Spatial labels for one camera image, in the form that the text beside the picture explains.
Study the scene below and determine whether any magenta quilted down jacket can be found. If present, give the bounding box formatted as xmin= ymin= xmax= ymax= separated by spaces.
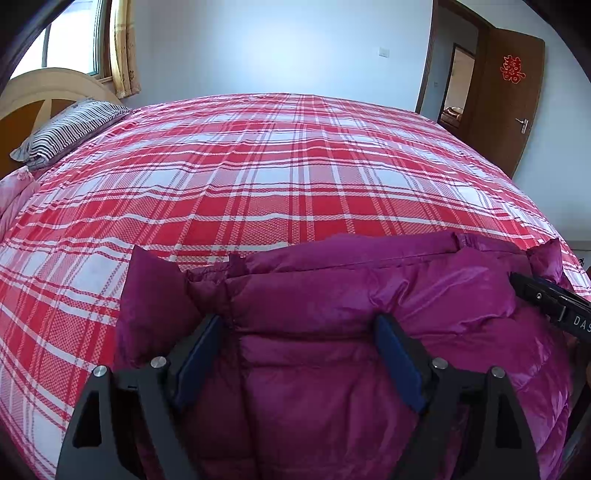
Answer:
xmin=114 ymin=231 xmax=572 ymax=479

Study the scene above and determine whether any brown wooden door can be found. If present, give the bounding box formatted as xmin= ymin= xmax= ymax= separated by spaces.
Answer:
xmin=463 ymin=27 xmax=545 ymax=177

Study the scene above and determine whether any red double happiness sticker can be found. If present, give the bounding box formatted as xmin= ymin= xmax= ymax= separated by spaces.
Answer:
xmin=500 ymin=55 xmax=527 ymax=85

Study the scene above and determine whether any red white plaid bedsheet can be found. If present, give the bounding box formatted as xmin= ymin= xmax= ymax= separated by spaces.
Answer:
xmin=1 ymin=93 xmax=590 ymax=479

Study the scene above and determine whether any pink floral folded quilt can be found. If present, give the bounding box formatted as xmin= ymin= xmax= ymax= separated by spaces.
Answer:
xmin=0 ymin=166 xmax=40 ymax=240

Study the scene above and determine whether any grey striped pillow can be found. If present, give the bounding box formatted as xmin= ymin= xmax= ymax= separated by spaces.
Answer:
xmin=9 ymin=98 xmax=131 ymax=171

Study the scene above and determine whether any cream wooden headboard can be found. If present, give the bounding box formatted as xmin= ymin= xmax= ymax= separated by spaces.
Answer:
xmin=0 ymin=68 xmax=121 ymax=178

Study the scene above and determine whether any yellow curtain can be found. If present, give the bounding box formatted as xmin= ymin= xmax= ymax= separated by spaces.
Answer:
xmin=109 ymin=0 xmax=141 ymax=99

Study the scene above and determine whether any silver door handle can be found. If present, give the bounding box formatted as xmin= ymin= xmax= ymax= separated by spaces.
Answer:
xmin=515 ymin=118 xmax=529 ymax=135

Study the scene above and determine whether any brown door frame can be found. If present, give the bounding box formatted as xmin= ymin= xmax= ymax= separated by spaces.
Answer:
xmin=416 ymin=0 xmax=492 ymax=140

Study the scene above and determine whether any window with frame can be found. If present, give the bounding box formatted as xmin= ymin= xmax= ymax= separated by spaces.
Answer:
xmin=11 ymin=0 xmax=111 ymax=79

